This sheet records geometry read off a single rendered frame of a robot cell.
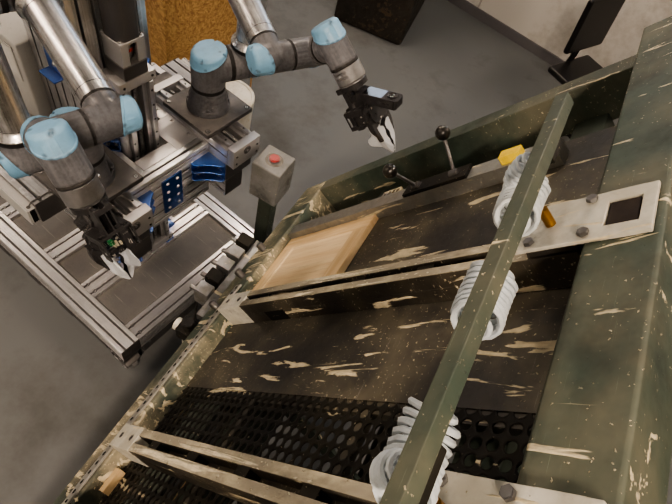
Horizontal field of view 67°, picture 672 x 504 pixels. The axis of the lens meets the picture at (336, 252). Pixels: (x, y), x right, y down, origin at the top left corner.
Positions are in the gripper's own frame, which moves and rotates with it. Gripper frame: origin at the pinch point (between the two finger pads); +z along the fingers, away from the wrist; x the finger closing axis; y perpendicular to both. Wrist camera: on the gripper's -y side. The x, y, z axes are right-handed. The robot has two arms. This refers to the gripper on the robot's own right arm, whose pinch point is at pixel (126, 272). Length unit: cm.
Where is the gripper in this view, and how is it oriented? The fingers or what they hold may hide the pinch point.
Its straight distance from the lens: 120.2
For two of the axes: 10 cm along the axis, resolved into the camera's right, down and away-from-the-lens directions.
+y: 7.8, 2.9, -5.6
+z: 1.7, 7.6, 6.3
